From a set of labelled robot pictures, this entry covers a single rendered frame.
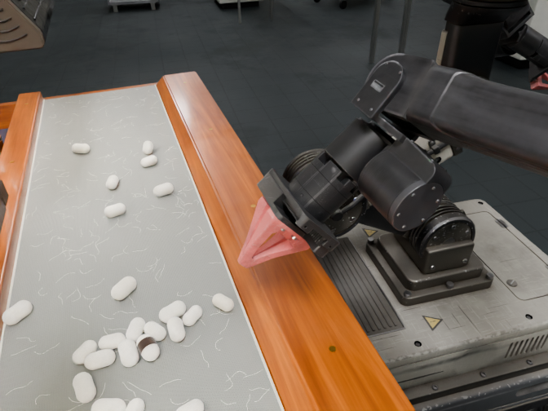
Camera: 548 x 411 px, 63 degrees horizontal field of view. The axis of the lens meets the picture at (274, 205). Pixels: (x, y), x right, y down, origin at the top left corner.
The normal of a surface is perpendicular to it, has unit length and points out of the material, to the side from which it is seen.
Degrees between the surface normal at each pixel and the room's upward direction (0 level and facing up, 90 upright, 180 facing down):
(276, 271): 0
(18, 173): 0
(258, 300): 45
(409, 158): 53
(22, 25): 90
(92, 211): 0
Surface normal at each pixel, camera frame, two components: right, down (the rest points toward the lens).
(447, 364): 0.25, 0.56
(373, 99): -0.69, -0.26
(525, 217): -0.02, -0.82
